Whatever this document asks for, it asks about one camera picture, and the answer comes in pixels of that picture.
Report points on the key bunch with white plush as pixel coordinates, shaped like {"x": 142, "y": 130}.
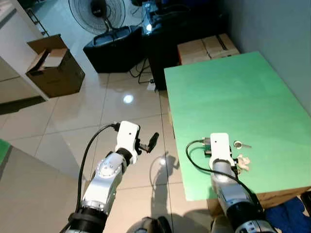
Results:
{"x": 243, "y": 161}

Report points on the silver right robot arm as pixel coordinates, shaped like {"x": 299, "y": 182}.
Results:
{"x": 228, "y": 187}

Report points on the white power strip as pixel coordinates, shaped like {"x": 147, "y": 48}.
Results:
{"x": 151, "y": 86}

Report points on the green topped wooden table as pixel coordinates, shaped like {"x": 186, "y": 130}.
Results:
{"x": 243, "y": 97}

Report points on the grey robot leg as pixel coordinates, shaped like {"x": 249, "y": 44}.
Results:
{"x": 148, "y": 225}

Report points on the flat cardboard carton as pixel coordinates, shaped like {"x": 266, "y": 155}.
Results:
{"x": 194, "y": 51}

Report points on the open brown cardboard box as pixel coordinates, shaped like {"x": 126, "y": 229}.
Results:
{"x": 60, "y": 80}

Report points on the blue cloth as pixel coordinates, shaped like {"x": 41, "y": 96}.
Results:
{"x": 291, "y": 218}

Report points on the flat carton with black strip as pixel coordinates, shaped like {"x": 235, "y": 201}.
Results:
{"x": 221, "y": 46}

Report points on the black standing fan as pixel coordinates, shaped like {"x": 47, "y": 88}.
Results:
{"x": 99, "y": 9}

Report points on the white drawer cabinet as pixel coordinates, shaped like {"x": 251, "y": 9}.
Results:
{"x": 14, "y": 43}

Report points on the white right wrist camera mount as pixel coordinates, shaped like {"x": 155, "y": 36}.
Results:
{"x": 219, "y": 143}

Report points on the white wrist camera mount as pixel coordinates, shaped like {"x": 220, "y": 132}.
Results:
{"x": 127, "y": 133}
{"x": 219, "y": 143}

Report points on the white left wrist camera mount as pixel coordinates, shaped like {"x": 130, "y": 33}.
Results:
{"x": 127, "y": 133}

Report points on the green wall board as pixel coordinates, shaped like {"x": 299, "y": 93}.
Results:
{"x": 3, "y": 149}

